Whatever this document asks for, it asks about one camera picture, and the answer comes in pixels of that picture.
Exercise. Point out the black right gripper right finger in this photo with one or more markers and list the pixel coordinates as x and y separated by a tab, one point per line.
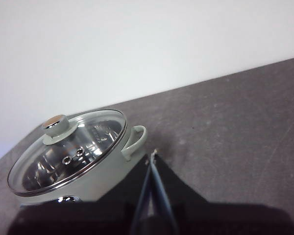
210	220

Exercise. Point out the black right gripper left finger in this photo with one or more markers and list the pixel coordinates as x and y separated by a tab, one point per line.
88	218

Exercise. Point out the glass lid with green knob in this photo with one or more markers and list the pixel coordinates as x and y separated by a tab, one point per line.
60	127

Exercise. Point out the pale green electric pot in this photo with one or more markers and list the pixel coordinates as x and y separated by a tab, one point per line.
112	176

